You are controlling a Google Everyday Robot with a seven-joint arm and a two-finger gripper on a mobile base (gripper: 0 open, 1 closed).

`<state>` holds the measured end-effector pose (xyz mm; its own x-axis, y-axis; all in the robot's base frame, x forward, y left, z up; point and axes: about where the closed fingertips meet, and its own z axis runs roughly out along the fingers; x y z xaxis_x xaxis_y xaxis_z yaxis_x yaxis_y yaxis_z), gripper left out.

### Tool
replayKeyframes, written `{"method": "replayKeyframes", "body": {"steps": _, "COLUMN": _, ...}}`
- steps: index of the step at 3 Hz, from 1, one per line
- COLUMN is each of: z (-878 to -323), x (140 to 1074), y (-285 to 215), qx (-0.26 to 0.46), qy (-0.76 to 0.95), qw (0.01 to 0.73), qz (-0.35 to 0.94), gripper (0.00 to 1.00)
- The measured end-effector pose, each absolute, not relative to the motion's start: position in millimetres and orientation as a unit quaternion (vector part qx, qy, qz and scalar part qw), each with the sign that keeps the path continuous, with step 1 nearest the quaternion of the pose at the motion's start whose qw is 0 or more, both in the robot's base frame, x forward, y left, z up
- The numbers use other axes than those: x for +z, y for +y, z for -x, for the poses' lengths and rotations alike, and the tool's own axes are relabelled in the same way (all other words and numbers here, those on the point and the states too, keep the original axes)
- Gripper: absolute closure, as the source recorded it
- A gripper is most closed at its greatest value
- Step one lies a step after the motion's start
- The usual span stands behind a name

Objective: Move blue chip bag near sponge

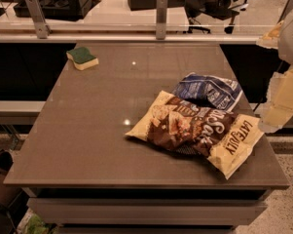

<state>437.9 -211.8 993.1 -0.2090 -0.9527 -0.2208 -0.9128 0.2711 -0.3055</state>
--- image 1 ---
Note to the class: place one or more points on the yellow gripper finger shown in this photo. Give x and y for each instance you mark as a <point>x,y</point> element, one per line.
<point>278,109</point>

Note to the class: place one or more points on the blue chip bag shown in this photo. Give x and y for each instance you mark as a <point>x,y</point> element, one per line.
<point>217,92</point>

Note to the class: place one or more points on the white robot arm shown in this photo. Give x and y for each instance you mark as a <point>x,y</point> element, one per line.
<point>285,40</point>

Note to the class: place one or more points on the brown yellow chip bag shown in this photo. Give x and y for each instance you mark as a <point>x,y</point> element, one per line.
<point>225,139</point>

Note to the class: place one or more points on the green yellow sponge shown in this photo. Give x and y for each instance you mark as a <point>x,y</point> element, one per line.
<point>82,58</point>

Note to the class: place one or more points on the green bag on floor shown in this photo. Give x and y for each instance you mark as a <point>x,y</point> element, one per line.
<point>31,223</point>

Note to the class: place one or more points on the black office chair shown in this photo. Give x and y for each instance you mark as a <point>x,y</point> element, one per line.
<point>217,9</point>

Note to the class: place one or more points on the black box on left desk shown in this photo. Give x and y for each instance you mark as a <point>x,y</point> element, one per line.
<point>66,9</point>

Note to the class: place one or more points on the grey drawer under table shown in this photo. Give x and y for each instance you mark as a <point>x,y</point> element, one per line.
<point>147,211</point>

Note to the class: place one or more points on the brown bin at left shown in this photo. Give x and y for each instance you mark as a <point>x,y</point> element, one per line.
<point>7,193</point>

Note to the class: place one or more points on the right metal glass bracket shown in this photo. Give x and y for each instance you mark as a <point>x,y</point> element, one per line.
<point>286,10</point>

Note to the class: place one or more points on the metal glass bracket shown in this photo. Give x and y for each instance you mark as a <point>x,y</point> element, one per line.
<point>161,12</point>
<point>36,13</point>
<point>286,10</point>

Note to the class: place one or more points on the middle metal glass bracket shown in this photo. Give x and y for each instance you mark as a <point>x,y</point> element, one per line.
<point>161,12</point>

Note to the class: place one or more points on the left metal glass bracket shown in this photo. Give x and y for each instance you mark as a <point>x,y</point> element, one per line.
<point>36,13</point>

